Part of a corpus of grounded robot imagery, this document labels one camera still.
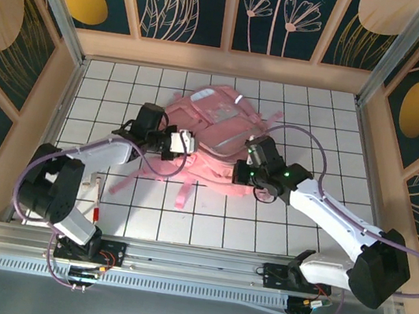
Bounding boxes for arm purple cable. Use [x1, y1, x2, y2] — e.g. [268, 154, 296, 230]
[230, 120, 419, 314]
[1, 112, 197, 304]

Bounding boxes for dark panel with beige circle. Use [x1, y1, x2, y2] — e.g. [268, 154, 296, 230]
[318, 0, 418, 78]

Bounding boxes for pink backpack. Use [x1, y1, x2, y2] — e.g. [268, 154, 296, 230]
[106, 69, 288, 223]

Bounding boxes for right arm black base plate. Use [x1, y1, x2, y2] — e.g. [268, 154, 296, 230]
[260, 260, 335, 299]

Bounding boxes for aluminium front rail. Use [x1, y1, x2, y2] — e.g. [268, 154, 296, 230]
[0, 217, 412, 314]

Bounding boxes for grey slotted cable duct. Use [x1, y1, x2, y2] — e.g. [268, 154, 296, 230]
[0, 253, 291, 314]

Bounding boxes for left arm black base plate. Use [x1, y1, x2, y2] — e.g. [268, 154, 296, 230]
[53, 231, 128, 268]

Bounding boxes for dark panel orange circle leaves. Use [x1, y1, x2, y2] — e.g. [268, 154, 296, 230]
[117, 0, 230, 51]

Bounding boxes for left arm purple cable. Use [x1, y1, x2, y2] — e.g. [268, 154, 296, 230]
[1, 112, 197, 304]

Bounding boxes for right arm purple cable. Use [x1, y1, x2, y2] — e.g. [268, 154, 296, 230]
[230, 120, 419, 314]

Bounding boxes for aluminium corner post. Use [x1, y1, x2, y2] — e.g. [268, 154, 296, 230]
[4, 0, 96, 66]
[355, 0, 419, 113]

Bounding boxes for white pen with red cap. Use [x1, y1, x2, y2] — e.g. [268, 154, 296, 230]
[89, 177, 107, 224]

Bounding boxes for aluminium side rail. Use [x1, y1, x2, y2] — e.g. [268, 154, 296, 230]
[333, 99, 419, 277]
[7, 51, 88, 231]

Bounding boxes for dark panel with pink flowers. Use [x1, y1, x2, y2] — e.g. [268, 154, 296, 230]
[229, 0, 334, 67]

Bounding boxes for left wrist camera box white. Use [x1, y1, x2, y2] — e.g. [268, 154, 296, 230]
[167, 127, 202, 157]

